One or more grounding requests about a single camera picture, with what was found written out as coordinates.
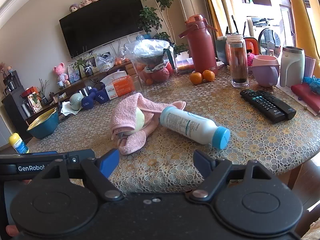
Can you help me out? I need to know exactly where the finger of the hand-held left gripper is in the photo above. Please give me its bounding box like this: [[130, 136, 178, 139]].
[[66, 149, 95, 161]]

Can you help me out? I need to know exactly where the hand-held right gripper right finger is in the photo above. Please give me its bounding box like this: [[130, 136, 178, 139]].
[[186, 149, 278, 202]]

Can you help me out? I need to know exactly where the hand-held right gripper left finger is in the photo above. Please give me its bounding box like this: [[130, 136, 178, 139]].
[[32, 148, 125, 202]]

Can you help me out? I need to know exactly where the pink towel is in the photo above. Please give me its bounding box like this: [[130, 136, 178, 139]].
[[111, 92, 187, 155]]

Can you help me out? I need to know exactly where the white bottle with blue cap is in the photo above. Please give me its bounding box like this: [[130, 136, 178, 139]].
[[159, 106, 231, 150]]

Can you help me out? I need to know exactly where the person's left hand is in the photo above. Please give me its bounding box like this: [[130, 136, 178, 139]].
[[5, 224, 20, 238]]

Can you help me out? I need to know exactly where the yellow capped bottle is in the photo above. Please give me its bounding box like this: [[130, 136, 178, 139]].
[[9, 133, 29, 154]]

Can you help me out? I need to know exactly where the blue bowl with yellow colander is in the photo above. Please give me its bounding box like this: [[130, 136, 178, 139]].
[[26, 107, 59, 140]]

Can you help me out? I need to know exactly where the white cloth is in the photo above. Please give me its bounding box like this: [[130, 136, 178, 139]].
[[60, 101, 83, 117]]

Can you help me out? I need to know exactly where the pale yellow ball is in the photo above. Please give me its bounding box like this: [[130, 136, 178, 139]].
[[127, 106, 146, 132]]

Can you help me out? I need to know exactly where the pale green round container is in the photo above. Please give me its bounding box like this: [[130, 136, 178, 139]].
[[69, 93, 84, 111]]

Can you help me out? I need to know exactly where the blue dumbbell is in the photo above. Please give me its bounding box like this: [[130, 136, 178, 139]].
[[95, 85, 111, 104], [81, 88, 97, 111]]

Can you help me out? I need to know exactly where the black cabinet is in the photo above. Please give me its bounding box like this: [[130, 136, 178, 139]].
[[1, 85, 28, 128]]

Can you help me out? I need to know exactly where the wooden television stand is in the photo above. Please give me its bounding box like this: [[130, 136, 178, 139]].
[[49, 60, 137, 98]]

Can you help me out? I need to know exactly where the orange tissue pack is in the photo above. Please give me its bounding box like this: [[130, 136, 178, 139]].
[[100, 70, 137, 100]]

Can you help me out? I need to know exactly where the pink plush bear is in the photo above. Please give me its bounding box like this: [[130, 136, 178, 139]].
[[53, 63, 69, 86]]

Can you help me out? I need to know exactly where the tangerine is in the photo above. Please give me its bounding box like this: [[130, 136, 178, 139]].
[[202, 69, 216, 82], [190, 72, 204, 85]]

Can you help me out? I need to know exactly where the black coffee machine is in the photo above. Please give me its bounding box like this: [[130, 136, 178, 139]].
[[2, 70, 19, 96]]

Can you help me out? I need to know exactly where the black remote control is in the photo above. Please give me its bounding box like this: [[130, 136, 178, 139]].
[[240, 89, 297, 124]]

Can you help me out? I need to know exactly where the small potted plant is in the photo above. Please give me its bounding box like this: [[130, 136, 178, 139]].
[[68, 52, 91, 78]]

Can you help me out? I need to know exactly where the clear glass tea bottle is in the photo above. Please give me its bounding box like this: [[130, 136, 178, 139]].
[[225, 33, 249, 88]]

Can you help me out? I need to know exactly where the pink and purple cup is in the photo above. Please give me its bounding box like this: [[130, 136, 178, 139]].
[[251, 55, 280, 88]]

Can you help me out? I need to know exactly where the plastic bag of fruit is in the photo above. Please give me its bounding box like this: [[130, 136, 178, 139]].
[[124, 38, 176, 84]]

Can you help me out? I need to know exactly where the dark green box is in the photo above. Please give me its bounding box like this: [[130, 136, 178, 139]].
[[215, 36, 228, 66]]

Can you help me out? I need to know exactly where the red thermos jug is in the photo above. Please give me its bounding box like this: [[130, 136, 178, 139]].
[[178, 15, 219, 77]]

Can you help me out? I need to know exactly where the red pouch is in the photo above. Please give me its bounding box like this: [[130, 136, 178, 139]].
[[291, 83, 320, 101]]

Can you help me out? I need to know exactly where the orange tissue holder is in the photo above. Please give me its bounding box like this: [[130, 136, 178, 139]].
[[243, 37, 259, 56]]

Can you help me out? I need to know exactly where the black television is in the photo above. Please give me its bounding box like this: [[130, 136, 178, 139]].
[[59, 0, 144, 58]]

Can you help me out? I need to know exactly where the blue crinkled plastic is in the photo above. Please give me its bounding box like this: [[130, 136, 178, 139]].
[[303, 76, 320, 93]]

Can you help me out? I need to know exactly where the washing machine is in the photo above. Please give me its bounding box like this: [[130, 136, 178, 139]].
[[247, 16, 282, 58]]

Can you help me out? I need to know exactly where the pink paper pad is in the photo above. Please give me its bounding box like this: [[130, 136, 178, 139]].
[[304, 56, 318, 78]]

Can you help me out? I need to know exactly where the tall potted tree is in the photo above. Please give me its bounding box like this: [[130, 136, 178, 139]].
[[137, 0, 176, 46]]

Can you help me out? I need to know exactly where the yellow curtain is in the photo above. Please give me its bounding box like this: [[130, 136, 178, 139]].
[[284, 0, 320, 58]]

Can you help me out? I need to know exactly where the white photo frame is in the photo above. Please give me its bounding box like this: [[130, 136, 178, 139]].
[[81, 53, 99, 74]]

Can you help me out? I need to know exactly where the white handled mug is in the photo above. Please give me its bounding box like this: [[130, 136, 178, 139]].
[[279, 46, 306, 88]]

